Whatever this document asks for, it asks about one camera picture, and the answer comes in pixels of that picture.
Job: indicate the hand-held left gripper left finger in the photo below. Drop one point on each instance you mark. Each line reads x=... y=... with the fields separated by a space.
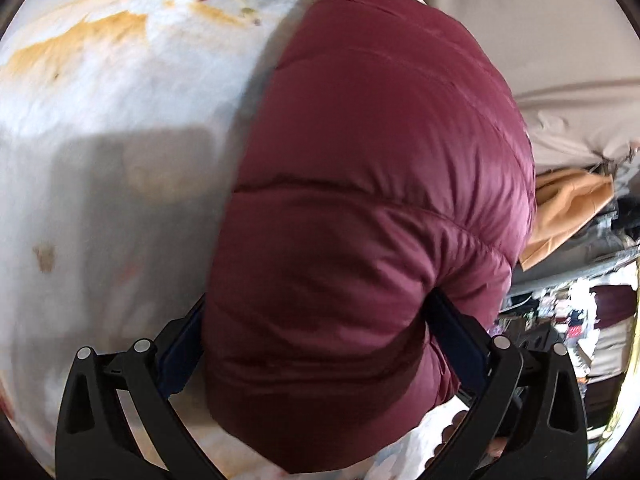
x=180 y=355

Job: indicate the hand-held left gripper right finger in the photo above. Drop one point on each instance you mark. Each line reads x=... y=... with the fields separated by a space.
x=457 y=340

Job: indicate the maroon puffer jacket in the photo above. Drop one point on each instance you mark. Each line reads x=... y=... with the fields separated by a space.
x=370 y=220

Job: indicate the dark red cloth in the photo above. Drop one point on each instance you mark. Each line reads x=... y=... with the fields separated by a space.
x=616 y=305

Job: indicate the orange hanging garment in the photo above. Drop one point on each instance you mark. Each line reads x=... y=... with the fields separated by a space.
x=565 y=210

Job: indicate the floral fleece blanket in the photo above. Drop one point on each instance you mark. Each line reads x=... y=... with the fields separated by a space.
x=115 y=170

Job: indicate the beige cloth backdrop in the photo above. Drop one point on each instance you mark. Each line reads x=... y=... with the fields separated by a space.
x=540 y=50

